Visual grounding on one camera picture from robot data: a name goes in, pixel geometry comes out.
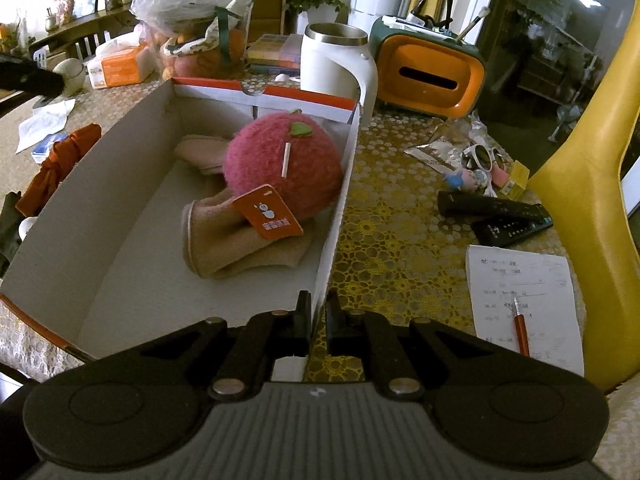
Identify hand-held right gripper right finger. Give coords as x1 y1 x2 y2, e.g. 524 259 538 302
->
325 292 507 403

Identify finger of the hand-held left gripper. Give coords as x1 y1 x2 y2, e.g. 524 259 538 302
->
0 55 65 98

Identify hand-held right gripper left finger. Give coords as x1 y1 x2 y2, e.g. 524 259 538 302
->
129 290 313 403

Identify blue tissue packet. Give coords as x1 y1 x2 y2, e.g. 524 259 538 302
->
31 132 71 165

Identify orange cloth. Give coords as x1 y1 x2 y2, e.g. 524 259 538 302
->
16 124 102 217

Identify dark cloth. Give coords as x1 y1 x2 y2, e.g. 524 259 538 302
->
0 191 26 278

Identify white cardboard box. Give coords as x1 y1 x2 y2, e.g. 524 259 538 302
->
0 77 362 361

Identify round ribbed ceramic jar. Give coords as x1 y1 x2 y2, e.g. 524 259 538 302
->
51 57 87 97

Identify crumpled white paper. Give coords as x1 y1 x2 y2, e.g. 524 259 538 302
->
15 99 77 155

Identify dark wooden chair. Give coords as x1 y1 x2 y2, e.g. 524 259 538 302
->
27 30 108 68

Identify wooden sideboard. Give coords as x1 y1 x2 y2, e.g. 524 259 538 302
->
30 6 143 56

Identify orange white tissue pack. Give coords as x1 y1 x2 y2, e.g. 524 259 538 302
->
86 40 157 90

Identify beige plush slipper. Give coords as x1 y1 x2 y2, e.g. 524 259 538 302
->
181 187 312 281
175 134 228 176

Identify plastic bag of fruit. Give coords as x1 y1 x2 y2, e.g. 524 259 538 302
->
131 0 251 81

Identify pink plush apple toy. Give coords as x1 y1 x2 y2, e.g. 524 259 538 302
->
222 108 346 237

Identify red pen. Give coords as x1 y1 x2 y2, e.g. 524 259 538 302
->
512 296 531 357

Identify black remote control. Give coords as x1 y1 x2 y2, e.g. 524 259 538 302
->
437 190 553 231
472 215 551 248

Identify small pig figurine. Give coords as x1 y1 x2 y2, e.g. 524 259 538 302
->
445 167 493 193

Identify silver foil packet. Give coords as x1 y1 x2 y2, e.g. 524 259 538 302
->
404 122 476 166

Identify white handwritten paper sheet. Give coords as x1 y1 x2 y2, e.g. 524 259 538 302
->
466 245 585 377

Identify white sunglasses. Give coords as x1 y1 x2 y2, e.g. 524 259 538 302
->
462 144 508 173

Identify small yellow box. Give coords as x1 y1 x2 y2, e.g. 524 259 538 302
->
502 161 531 200

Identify small wooden drawer cabinet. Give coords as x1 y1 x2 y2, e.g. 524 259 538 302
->
247 0 288 43

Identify stack of colourful books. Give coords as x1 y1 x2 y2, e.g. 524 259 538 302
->
247 34 303 75

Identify white electric kettle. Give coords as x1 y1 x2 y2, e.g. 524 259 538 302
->
300 22 378 128

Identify orange green desk organizer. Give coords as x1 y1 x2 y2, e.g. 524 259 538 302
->
369 15 487 118

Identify yellow giraffe figure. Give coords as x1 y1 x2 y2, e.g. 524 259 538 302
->
527 40 640 393

